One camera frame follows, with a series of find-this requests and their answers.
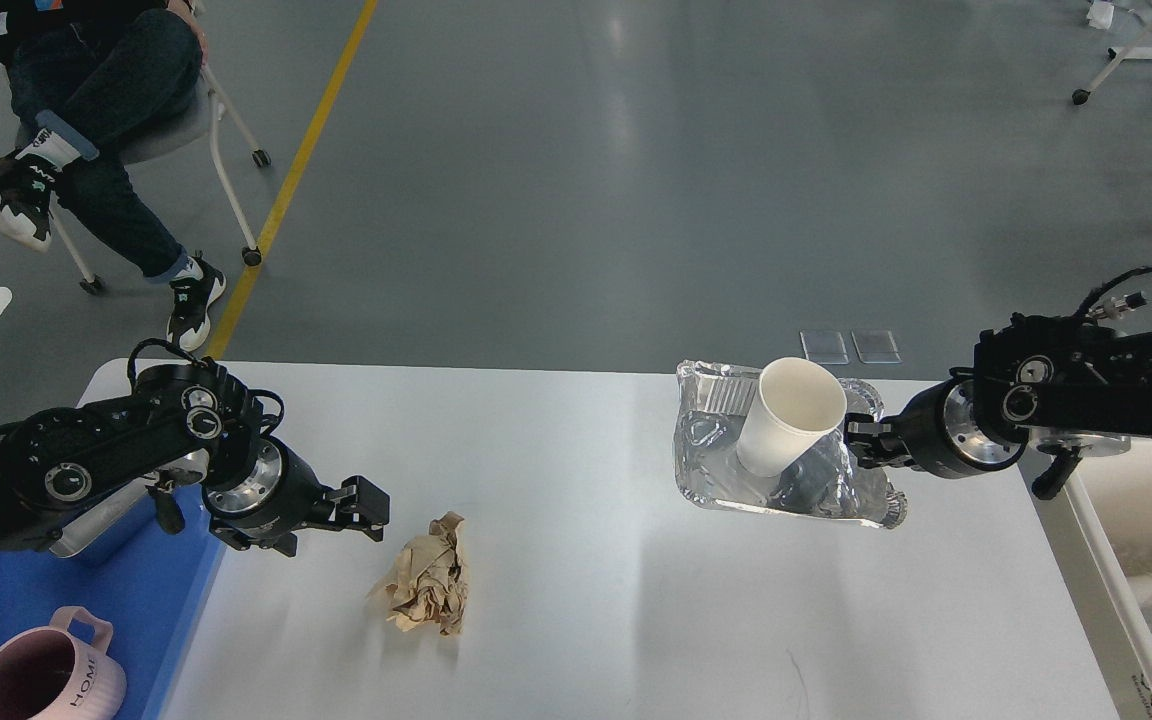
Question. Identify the clear floor plate right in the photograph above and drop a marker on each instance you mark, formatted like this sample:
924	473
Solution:
876	347

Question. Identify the clear floor plate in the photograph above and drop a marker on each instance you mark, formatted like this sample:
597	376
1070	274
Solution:
825	347
876	347

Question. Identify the stainless steel rectangular tray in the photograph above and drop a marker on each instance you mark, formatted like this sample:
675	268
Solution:
99	534

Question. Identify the brown paper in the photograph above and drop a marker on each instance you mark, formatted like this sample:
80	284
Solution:
427	584

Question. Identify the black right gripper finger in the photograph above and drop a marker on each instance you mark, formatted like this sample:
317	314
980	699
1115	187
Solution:
868	457
870	431

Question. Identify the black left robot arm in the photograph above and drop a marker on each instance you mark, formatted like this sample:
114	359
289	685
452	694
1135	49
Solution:
68	473

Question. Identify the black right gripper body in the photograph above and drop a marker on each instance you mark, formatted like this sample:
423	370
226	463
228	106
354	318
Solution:
940	432

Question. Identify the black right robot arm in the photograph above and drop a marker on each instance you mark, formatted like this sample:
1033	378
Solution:
1068	386

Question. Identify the pink ribbed mug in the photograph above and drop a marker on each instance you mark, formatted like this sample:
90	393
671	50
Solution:
62	670

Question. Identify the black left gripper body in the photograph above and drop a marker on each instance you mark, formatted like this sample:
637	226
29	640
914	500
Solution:
280	495

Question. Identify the seated person in jeans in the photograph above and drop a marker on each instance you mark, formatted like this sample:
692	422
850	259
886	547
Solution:
85	76

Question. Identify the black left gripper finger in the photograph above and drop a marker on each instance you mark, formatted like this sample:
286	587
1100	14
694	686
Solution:
359	505
284	543

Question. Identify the grey wheeled chair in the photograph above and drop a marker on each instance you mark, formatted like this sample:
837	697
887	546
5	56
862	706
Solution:
201	119

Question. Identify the clear floor plate left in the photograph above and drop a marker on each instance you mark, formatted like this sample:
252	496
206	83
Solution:
825	347

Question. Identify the white plastic bin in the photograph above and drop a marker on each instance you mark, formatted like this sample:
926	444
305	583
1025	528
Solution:
1100	531

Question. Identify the blue plastic tray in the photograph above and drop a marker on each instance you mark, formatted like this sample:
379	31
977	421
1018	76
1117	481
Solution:
151	588

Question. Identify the aluminium foil tray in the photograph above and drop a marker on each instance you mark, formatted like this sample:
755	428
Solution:
824	483

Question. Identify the white paper cup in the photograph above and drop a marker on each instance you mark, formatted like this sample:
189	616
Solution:
797	402

